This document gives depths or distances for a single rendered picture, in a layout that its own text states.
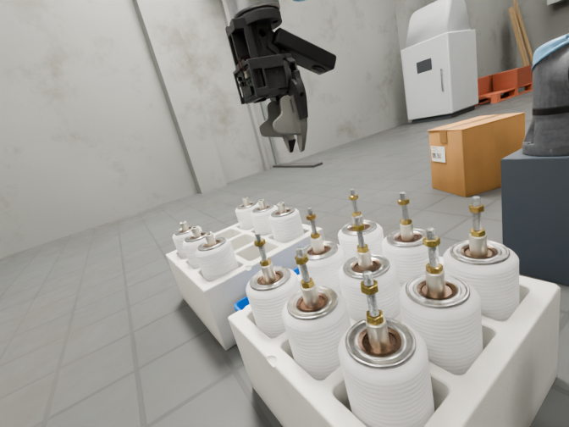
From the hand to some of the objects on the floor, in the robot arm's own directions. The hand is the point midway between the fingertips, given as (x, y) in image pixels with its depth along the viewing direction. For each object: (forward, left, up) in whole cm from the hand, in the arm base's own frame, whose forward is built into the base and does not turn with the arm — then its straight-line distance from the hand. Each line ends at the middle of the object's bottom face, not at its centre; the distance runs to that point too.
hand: (298, 143), depth 52 cm
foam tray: (0, +12, -46) cm, 48 cm away
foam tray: (+3, -42, -46) cm, 63 cm away
